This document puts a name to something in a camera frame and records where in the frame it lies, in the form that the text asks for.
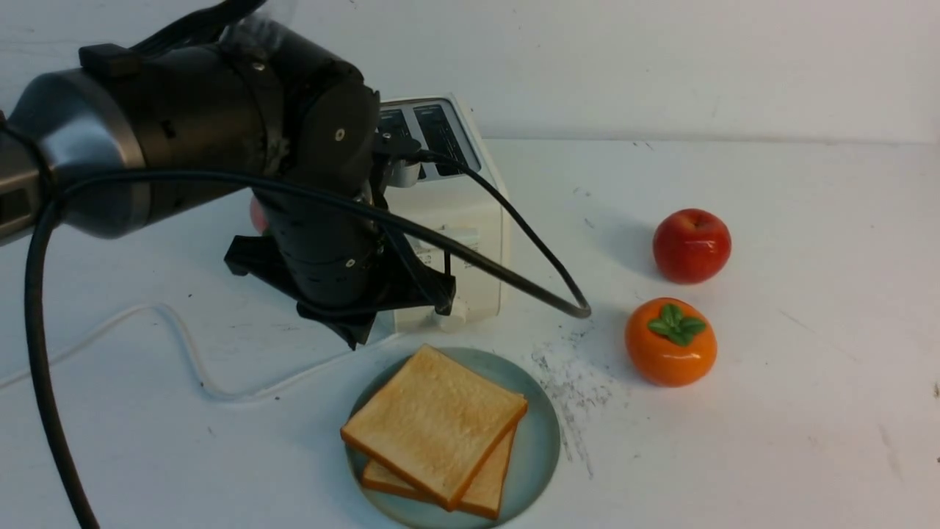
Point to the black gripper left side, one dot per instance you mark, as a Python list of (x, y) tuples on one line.
[(342, 270)]

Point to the toast slice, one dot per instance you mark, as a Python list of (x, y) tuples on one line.
[(434, 424), (483, 496)]

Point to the white two-slot toaster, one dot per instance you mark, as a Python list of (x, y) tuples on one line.
[(447, 201)]

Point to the pink peach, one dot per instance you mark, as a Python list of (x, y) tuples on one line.
[(258, 217)]

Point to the light green round plate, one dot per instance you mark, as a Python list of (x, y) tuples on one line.
[(530, 464)]

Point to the orange persimmon with green leaf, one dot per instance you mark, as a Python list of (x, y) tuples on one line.
[(670, 343)]

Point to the red apple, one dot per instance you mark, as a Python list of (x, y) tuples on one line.
[(691, 246)]

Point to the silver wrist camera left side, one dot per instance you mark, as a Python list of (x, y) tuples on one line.
[(396, 161)]

